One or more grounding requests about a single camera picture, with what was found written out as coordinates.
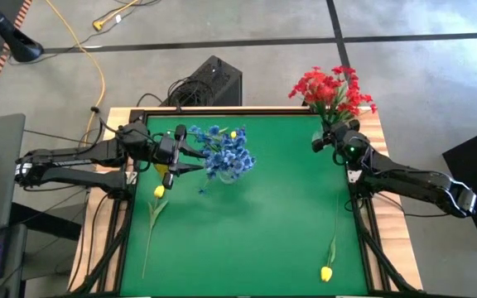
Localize green table mat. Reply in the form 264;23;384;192
118;114;370;297

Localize black computer tower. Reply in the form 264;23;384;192
180;55;243;107

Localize black stand pole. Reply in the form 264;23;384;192
0;0;45;63

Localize black metal table frame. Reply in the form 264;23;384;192
72;108;420;298

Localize ribbed clear glass vase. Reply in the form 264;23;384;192
217;169;239;185

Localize yellow artificial tulip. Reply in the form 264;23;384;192
141;184;169;281
320;196;341;284

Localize clear glass bottle vase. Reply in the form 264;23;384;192
311;123;326;144

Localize yellow cable with plug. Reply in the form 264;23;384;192
92;0;140;32

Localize blue artificial flower bunch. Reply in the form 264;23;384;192
196;142;257;195
187;123;250;166

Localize black cable coil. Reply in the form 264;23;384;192
166;76;209;108

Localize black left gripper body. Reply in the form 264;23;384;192
154;125;187;190

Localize long yellow extension cable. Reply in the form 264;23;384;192
46;0;108;142

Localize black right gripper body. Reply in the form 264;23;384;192
311;118;362;154

